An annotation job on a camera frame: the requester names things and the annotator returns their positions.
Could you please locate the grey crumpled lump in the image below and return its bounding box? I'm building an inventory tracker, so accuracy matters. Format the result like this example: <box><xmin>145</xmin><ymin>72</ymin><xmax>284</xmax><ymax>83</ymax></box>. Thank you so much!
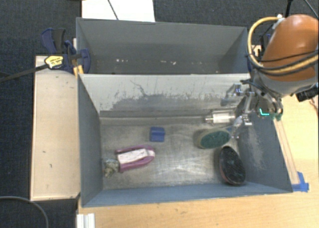
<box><xmin>103</xmin><ymin>157</ymin><xmax>121</xmax><ymax>179</ymax></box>

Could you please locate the pale wood board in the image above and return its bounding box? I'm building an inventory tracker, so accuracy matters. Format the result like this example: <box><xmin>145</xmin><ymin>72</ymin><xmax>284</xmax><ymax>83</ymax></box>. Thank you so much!
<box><xmin>29</xmin><ymin>55</ymin><xmax>82</xmax><ymax>202</ymax></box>

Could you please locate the green oval sponge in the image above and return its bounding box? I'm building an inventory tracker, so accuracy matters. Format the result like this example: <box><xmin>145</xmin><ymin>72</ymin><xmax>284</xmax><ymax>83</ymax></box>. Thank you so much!
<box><xmin>193</xmin><ymin>128</ymin><xmax>232</xmax><ymax>150</ymax></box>

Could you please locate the black cylinder on white bracket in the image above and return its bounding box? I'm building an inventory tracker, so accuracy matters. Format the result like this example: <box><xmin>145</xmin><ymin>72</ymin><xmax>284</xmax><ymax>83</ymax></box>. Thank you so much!
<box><xmin>296</xmin><ymin>84</ymin><xmax>319</xmax><ymax>103</ymax></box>

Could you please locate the shiny metal cylinder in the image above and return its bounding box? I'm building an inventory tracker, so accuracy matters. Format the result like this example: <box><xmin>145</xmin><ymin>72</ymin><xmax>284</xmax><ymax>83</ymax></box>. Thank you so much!
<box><xmin>204</xmin><ymin>112</ymin><xmax>237</xmax><ymax>124</ymax></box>

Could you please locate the grey metal bin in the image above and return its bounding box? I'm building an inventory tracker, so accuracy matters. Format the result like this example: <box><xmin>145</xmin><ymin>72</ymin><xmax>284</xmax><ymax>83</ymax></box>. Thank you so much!
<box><xmin>75</xmin><ymin>17</ymin><xmax>294</xmax><ymax>208</ymax></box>

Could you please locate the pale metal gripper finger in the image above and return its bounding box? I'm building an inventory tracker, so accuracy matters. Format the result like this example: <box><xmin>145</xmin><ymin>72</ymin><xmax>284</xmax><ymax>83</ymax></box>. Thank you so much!
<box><xmin>220</xmin><ymin>83</ymin><xmax>250</xmax><ymax>107</ymax></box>
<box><xmin>231</xmin><ymin>114</ymin><xmax>252</xmax><ymax>140</ymax></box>

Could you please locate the black oval brush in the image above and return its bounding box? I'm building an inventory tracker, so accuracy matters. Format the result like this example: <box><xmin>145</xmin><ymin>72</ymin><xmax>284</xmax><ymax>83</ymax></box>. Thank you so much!
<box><xmin>218</xmin><ymin>145</ymin><xmax>247</xmax><ymax>186</ymax></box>

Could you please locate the blue cube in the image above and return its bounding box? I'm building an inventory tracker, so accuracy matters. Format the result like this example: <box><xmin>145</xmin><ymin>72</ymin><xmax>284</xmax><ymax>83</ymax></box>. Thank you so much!
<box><xmin>149</xmin><ymin>126</ymin><xmax>166</xmax><ymax>143</ymax></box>

